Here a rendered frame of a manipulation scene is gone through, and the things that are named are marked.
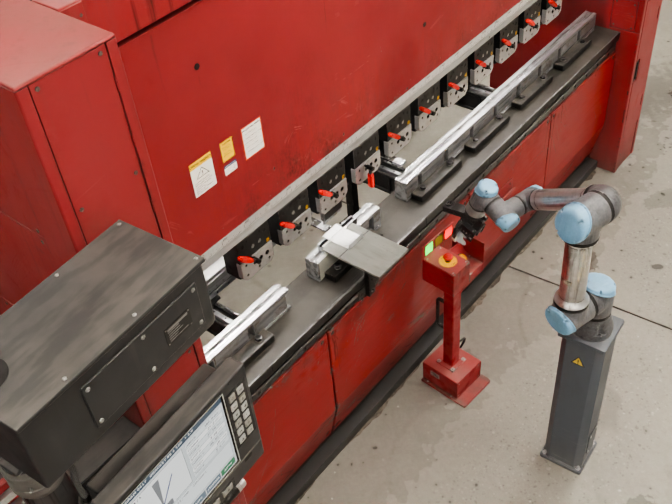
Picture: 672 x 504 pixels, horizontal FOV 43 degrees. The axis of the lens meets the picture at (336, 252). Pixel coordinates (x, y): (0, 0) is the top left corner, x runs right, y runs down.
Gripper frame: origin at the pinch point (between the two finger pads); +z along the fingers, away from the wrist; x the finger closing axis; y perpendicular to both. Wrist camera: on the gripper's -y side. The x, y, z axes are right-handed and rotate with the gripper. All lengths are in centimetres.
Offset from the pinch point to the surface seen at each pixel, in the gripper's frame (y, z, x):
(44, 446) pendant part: 1, -101, -173
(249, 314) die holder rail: -30, 5, -79
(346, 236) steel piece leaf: -28.2, 1.3, -31.1
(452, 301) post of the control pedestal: 11.2, 36.2, 1.7
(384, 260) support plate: -9.9, -5.2, -32.2
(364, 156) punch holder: -39.3, -23.8, -16.3
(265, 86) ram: -55, -74, -59
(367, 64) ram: -52, -56, -11
